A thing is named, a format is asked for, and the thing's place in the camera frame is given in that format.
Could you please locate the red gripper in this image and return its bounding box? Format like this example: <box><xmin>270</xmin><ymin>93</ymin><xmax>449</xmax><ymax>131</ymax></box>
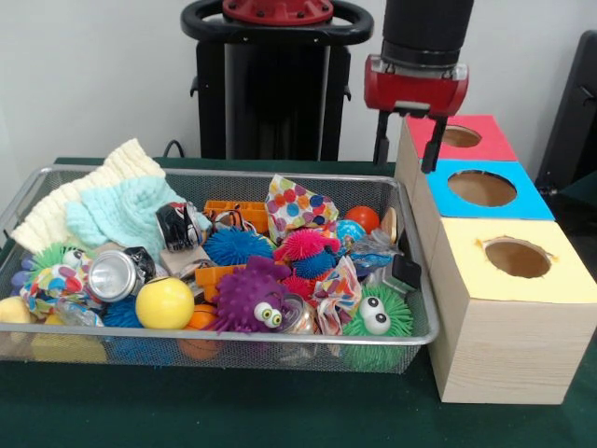
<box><xmin>363</xmin><ymin>54</ymin><xmax>470</xmax><ymax>175</ymax></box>

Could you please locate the wooden three-hole box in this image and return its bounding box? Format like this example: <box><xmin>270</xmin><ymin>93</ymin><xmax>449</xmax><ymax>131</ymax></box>
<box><xmin>394</xmin><ymin>112</ymin><xmax>597</xmax><ymax>405</ymax></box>

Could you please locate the red rubber ball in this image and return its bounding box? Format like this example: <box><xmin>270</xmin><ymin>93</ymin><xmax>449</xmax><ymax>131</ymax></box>
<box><xmin>344</xmin><ymin>205</ymin><xmax>382</xmax><ymax>234</ymax></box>

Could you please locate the polka dot paper napkin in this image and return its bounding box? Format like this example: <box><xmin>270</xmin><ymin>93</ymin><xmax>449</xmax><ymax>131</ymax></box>
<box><xmin>265</xmin><ymin>175</ymin><xmax>340</xmax><ymax>244</ymax></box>

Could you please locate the green spiky toy with eyes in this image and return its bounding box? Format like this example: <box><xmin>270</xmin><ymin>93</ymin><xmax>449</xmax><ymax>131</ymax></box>
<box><xmin>340</xmin><ymin>283</ymin><xmax>415</xmax><ymax>340</ymax></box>

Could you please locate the dark green tablecloth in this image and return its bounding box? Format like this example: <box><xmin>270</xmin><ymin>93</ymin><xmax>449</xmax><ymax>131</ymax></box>
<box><xmin>0</xmin><ymin>157</ymin><xmax>597</xmax><ymax>448</ymax></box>
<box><xmin>552</xmin><ymin>175</ymin><xmax>597</xmax><ymax>223</ymax></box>

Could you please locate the blue spiky ball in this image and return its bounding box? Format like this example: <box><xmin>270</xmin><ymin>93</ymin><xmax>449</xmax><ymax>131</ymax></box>
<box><xmin>203</xmin><ymin>227</ymin><xmax>276</xmax><ymax>267</ymax></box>

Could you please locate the purple spiky toy with eyes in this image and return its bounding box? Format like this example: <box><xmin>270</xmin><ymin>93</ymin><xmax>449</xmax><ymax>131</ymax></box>
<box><xmin>204</xmin><ymin>255</ymin><xmax>293</xmax><ymax>335</ymax></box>

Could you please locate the crushed black can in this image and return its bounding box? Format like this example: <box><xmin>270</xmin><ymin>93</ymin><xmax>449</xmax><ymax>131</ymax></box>
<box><xmin>155</xmin><ymin>201</ymin><xmax>214</xmax><ymax>254</ymax></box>

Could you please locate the mint green cloth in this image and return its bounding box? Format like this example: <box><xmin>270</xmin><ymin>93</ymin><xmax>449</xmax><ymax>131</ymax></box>
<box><xmin>64</xmin><ymin>175</ymin><xmax>214</xmax><ymax>262</ymax></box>

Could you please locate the yellow smiley ball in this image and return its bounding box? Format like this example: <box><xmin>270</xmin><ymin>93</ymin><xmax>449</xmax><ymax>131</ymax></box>
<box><xmin>134</xmin><ymin>276</ymin><xmax>196</xmax><ymax>330</ymax></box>

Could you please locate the crushed silver can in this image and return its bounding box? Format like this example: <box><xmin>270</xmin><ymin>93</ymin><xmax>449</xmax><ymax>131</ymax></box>
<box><xmin>87</xmin><ymin>249</ymin><xmax>158</xmax><ymax>303</ymax></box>

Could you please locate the cream knitted cloth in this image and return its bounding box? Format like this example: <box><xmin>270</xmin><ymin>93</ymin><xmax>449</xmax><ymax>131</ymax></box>
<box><xmin>9</xmin><ymin>137</ymin><xmax>167</xmax><ymax>256</ymax></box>

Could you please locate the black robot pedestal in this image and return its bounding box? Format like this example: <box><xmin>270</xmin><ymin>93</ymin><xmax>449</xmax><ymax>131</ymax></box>
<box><xmin>180</xmin><ymin>0</ymin><xmax>374</xmax><ymax>162</ymax></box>

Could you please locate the wire mesh bin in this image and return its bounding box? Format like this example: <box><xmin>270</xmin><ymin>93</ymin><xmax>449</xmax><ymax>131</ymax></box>
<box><xmin>0</xmin><ymin>163</ymin><xmax>440</xmax><ymax>375</ymax></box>

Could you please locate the black cable loop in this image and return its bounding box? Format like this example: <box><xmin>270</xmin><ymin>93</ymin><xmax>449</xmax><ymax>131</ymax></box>
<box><xmin>161</xmin><ymin>138</ymin><xmax>187</xmax><ymax>160</ymax></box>

